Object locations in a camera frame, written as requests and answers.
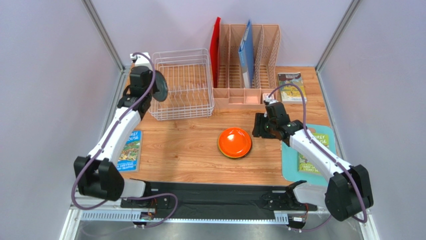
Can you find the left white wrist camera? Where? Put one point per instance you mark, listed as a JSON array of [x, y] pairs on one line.
[[139, 60]]

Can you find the red folder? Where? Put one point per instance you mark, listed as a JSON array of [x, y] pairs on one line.
[[214, 51]]

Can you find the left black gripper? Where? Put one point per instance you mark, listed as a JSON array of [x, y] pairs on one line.
[[155, 87]]

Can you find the blue storey treehouse book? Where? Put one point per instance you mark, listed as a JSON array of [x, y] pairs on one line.
[[129, 158]]

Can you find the pink desk file organizer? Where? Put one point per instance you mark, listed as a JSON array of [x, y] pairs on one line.
[[230, 93]]

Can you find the blue folder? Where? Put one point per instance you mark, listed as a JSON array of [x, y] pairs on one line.
[[246, 56]]

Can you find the green plate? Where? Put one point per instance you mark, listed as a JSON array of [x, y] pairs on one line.
[[235, 141]]

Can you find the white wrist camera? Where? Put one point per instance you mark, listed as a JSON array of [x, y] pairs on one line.
[[139, 60], [268, 101]]

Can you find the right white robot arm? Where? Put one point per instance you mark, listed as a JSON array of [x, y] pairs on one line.
[[348, 190]]

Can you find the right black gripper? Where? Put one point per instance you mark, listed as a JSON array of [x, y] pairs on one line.
[[262, 125]]

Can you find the illustrated book back right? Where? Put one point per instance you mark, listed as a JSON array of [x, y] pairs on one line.
[[292, 94]]

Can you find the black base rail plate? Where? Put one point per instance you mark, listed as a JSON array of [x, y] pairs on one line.
[[218, 201]]

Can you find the teal cutting board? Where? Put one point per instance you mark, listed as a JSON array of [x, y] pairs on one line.
[[289, 159]]

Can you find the white power adapter cube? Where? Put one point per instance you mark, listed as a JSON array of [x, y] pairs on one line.
[[267, 95]]

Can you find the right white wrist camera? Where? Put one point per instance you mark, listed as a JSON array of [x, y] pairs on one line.
[[268, 101]]

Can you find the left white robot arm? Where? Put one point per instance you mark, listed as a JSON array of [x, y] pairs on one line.
[[97, 175]]

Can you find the red floral plate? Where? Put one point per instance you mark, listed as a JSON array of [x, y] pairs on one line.
[[234, 151]]

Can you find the white wire dish rack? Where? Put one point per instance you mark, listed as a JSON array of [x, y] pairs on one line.
[[190, 86]]

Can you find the green storey treehouse book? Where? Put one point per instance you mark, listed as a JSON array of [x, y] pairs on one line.
[[304, 166]]

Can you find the orange plate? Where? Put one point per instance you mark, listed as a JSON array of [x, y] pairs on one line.
[[234, 133]]

